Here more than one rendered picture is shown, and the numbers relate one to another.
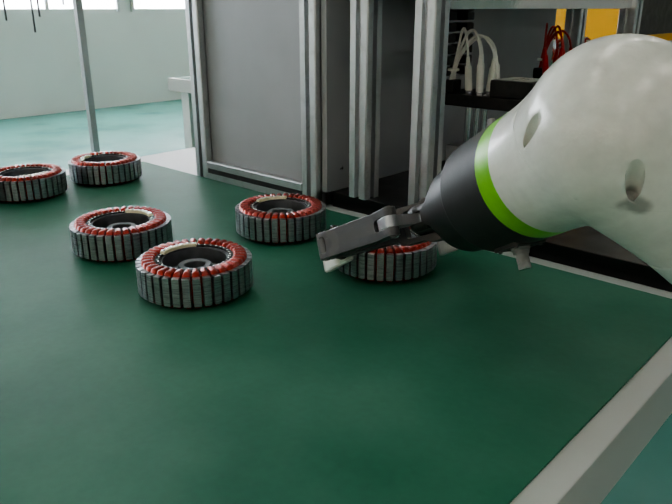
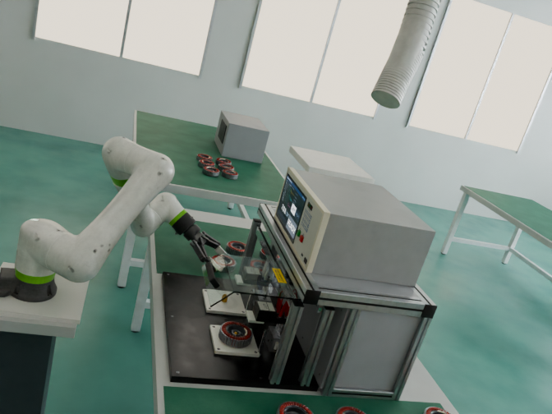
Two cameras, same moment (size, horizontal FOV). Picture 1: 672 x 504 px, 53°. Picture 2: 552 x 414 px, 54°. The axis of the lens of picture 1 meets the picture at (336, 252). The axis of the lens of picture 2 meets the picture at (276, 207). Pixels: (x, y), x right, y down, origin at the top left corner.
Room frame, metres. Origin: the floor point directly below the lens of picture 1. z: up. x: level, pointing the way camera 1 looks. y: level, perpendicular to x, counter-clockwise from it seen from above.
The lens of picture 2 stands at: (1.87, -1.87, 1.80)
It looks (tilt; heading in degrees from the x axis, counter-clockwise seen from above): 18 degrees down; 119
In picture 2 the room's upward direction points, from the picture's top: 16 degrees clockwise
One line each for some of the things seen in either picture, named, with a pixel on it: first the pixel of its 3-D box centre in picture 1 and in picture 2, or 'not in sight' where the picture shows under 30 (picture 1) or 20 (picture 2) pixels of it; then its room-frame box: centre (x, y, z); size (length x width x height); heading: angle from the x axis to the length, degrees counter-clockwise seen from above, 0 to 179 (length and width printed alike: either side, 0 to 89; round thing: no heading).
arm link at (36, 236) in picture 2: not in sight; (42, 250); (0.51, -0.83, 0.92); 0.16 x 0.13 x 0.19; 10
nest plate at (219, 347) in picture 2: not in sight; (233, 340); (1.08, -0.48, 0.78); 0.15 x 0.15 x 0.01; 48
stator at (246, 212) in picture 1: (281, 217); not in sight; (0.80, 0.07, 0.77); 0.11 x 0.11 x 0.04
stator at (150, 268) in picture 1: (195, 271); (237, 249); (0.62, 0.14, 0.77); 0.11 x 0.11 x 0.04
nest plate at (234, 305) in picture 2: not in sight; (223, 302); (0.90, -0.31, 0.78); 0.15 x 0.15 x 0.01; 48
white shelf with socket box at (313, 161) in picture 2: not in sight; (318, 202); (0.71, 0.64, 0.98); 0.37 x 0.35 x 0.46; 138
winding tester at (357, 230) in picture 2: not in sight; (347, 223); (1.22, -0.17, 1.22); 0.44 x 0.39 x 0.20; 138
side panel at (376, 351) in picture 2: not in sight; (374, 354); (1.50, -0.32, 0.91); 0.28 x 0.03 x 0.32; 48
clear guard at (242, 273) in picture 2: not in sight; (259, 283); (1.13, -0.52, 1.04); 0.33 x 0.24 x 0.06; 48
